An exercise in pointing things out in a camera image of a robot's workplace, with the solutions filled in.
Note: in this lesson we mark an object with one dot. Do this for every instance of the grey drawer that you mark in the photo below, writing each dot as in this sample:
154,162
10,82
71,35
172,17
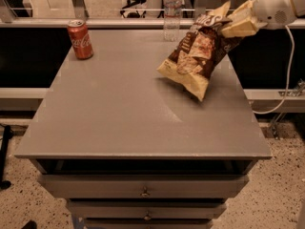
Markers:
151,209
149,224
132,186

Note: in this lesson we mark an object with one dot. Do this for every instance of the red coca-cola can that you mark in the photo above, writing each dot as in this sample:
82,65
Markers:
80,39

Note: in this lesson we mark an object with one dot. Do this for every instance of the black office chair base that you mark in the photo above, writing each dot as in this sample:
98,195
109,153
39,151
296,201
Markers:
134,9

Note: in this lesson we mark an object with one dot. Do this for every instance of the top grey drawer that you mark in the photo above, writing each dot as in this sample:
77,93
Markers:
132,186

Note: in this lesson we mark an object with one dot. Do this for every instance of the bottom grey drawer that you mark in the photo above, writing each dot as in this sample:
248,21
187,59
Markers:
149,224

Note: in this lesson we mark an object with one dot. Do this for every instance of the metal railing ledge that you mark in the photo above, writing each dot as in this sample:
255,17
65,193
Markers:
93,23

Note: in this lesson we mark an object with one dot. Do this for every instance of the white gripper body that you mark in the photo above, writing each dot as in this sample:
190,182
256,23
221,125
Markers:
274,8

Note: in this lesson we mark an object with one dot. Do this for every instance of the grey drawer cabinet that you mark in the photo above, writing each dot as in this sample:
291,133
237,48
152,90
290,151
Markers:
115,115

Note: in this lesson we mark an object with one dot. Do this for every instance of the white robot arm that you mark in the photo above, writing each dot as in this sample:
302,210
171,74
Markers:
254,15

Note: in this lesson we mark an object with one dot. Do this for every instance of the middle grey drawer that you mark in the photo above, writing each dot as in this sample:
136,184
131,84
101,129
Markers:
151,209

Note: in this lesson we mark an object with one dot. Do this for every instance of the clear plastic water bottle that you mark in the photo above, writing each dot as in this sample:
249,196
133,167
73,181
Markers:
172,15

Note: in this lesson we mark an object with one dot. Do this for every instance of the brown sea salt chip bag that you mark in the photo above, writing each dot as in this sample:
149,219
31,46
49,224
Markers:
192,62

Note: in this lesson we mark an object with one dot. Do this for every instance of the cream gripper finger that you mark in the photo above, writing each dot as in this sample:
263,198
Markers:
242,29
244,13

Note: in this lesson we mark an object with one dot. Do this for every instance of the black stand on floor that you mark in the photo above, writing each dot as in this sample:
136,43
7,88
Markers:
7,135

